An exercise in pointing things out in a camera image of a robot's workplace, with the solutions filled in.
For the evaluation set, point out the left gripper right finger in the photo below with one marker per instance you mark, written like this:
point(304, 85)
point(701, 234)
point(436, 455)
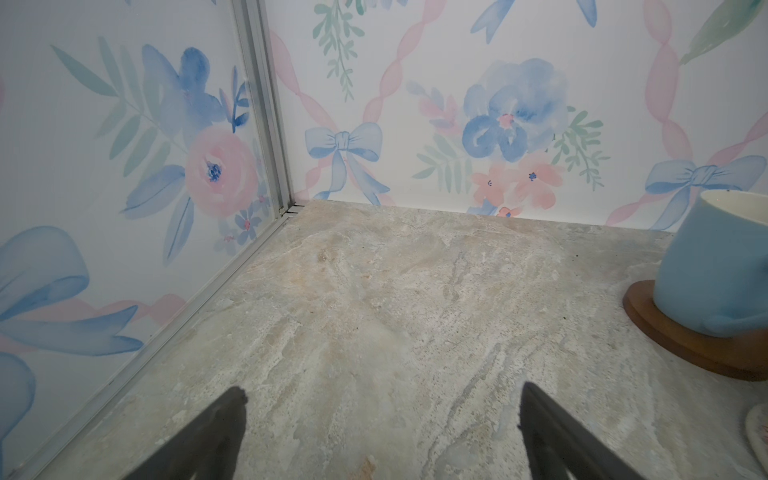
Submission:
point(559, 447)

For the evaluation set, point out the matte brown wooden coaster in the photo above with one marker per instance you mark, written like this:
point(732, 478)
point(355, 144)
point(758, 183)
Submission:
point(743, 357)

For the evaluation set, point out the white and blue mug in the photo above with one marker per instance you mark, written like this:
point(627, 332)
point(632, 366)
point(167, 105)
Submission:
point(713, 277)

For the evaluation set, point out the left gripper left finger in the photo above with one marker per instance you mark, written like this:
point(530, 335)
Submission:
point(206, 448)

